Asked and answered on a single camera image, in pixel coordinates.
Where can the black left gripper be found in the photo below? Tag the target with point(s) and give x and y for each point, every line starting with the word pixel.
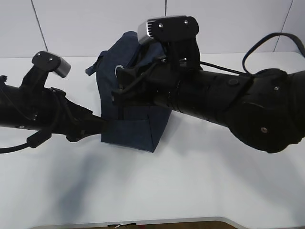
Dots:
pixel 72 120

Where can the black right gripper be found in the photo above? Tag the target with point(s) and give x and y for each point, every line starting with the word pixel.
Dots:
pixel 150 85

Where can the dark blue lunch bag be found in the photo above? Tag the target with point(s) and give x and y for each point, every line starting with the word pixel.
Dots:
pixel 132 120

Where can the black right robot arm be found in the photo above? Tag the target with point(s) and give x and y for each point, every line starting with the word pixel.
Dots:
pixel 265 110

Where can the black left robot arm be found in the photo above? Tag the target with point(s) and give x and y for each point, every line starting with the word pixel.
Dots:
pixel 47 108

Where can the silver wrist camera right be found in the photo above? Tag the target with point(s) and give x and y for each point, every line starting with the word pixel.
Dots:
pixel 167 29

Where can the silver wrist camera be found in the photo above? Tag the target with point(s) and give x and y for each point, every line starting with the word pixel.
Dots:
pixel 167 29
pixel 50 62

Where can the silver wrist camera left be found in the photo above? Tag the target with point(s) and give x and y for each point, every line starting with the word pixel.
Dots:
pixel 50 62

